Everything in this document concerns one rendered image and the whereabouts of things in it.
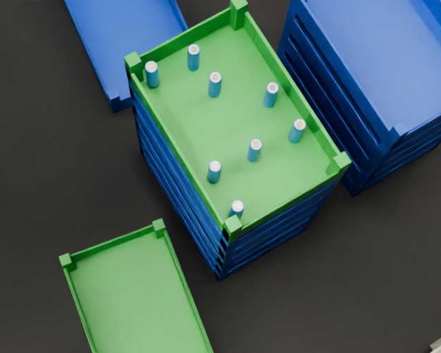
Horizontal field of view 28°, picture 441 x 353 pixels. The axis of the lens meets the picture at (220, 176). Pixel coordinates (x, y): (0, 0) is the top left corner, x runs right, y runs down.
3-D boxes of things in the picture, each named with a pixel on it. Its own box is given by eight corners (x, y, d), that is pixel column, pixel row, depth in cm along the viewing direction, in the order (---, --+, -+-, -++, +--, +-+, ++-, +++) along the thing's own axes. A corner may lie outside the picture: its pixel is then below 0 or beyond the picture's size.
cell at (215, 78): (206, 90, 133) (206, 74, 127) (215, 84, 134) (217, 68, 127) (211, 99, 133) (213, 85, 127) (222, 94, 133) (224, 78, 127)
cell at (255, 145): (244, 154, 131) (247, 141, 125) (255, 148, 131) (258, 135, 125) (250, 164, 131) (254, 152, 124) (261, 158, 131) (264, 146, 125)
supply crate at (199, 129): (126, 77, 134) (122, 57, 126) (239, 16, 137) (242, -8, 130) (227, 244, 128) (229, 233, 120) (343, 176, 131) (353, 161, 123)
